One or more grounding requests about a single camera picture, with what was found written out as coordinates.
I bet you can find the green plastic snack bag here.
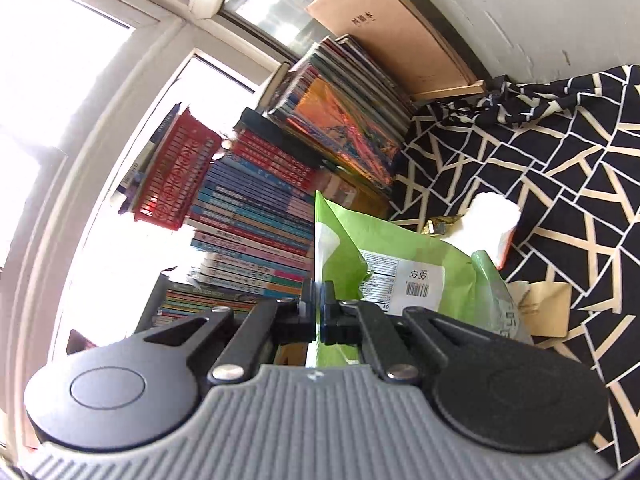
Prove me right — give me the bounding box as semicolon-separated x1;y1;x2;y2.
314;193;533;344

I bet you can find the row of leaning green books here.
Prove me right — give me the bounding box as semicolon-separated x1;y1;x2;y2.
134;273;260;333

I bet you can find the row of blue red books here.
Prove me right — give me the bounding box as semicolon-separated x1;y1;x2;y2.
186;108;322;297

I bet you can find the row of colourful comic books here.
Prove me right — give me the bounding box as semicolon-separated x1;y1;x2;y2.
268;35;416;194

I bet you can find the small white lidded jar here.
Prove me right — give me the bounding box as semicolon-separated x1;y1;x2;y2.
317;169;369;214

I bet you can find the red plastic basket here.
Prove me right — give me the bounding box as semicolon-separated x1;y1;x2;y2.
128;106;222;231

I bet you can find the blue box in basket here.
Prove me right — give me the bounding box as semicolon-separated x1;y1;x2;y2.
117;102;181;214

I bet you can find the brown paper piece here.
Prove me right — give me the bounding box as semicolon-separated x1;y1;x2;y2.
506;281;572;338

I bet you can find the black white patterned cloth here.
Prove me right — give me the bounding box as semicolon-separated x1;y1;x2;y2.
390;64;639;468

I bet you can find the brown kraft sketchbook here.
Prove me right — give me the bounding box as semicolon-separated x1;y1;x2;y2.
307;0;485;101

